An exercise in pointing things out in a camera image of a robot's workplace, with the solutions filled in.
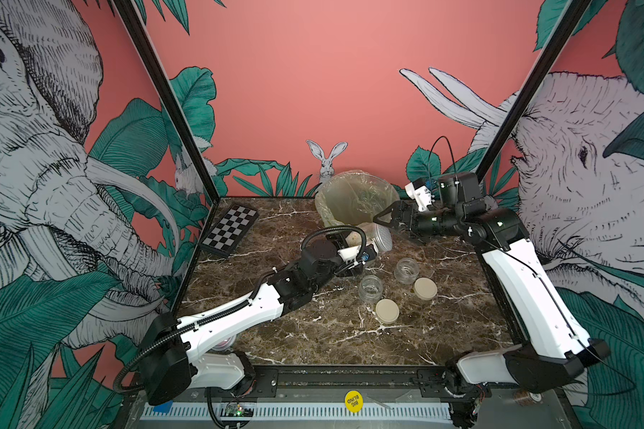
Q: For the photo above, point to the yellow round sticker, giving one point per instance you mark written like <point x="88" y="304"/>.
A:
<point x="354" y="401"/>

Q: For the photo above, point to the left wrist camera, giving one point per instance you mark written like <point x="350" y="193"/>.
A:
<point x="358" y="254"/>

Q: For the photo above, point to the white bin with green bag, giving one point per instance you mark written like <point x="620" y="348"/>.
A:
<point x="353" y="198"/>

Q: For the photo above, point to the white slotted cable duct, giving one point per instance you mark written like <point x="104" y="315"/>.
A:
<point x="280" y="411"/>

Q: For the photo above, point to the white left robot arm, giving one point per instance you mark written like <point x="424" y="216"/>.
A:
<point x="178" y="354"/>

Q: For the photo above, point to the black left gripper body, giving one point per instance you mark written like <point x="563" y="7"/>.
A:
<point x="335" y="267"/>

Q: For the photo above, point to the rice jar with beige lid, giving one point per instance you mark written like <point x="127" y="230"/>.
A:
<point x="407" y="271"/>

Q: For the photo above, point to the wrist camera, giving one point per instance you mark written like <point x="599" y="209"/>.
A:
<point x="420" y="193"/>
<point x="358" y="254"/>

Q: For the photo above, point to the small green circuit board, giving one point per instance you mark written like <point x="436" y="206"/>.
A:
<point x="238" y="411"/>

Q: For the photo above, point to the pink round button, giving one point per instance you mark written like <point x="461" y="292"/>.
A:
<point x="224" y="345"/>

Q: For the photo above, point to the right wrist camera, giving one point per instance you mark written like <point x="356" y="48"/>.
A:
<point x="420" y="193"/>

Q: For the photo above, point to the copper wire spool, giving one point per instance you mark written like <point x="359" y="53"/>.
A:
<point x="526" y="398"/>

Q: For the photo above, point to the black white checkerboard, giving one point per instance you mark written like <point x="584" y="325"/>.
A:
<point x="228" y="232"/>

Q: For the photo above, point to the jar with patterned lid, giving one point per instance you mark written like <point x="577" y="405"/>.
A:
<point x="377" y="235"/>

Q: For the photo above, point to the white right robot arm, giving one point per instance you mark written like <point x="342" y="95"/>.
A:
<point x="555" y="349"/>

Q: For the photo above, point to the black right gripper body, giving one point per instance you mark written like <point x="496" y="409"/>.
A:
<point x="431" y="226"/>

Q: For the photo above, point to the blue tape piece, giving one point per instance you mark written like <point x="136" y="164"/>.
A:
<point x="163" y="408"/>

